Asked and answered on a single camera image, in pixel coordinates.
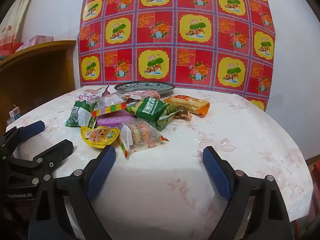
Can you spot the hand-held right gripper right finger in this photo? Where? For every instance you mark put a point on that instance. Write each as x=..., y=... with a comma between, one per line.
x=217, y=173

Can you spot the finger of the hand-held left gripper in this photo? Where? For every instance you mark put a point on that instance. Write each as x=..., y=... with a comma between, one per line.
x=32, y=127
x=58, y=148

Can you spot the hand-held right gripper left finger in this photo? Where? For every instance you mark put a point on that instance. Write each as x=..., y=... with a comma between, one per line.
x=102, y=171

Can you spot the green snack packet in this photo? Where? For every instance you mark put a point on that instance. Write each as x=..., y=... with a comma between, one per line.
x=152, y=111
x=77, y=117

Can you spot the yellow snack packet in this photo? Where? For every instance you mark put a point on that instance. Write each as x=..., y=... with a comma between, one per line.
x=100, y=135

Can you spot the purple snack packet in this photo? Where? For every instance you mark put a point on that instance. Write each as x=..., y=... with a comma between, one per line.
x=110, y=120

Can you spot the clear wafer snack packet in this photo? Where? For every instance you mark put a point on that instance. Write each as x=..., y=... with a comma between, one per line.
x=141, y=135

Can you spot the clear striped-edge snack packet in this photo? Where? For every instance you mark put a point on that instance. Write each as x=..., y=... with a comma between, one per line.
x=110, y=103

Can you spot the packaged brown egg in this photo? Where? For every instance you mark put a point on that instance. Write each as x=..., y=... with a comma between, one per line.
x=180, y=111

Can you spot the orange snack packet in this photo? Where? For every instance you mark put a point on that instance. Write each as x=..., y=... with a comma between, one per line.
x=191, y=103

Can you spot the blue patterned plate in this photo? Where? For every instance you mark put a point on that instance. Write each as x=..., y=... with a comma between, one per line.
x=150, y=86

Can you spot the small white carton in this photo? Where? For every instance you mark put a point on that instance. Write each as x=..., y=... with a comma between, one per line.
x=14, y=113

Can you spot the wooden cabinet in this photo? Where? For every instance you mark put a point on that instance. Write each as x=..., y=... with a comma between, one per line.
x=37, y=75

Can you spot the pink box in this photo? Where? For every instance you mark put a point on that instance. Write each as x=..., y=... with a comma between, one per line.
x=41, y=39

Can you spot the floral curtain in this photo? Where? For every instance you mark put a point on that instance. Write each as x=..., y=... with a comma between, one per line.
x=11, y=25

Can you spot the red floral wall cloth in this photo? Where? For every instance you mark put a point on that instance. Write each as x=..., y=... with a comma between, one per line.
x=160, y=30

